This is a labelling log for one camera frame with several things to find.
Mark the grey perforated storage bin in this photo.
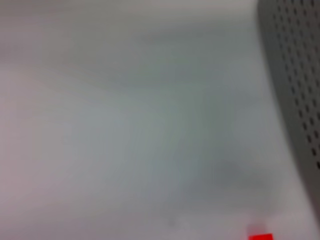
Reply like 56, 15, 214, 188
256, 0, 320, 192

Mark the small red toy brick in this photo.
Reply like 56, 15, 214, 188
246, 232, 275, 240

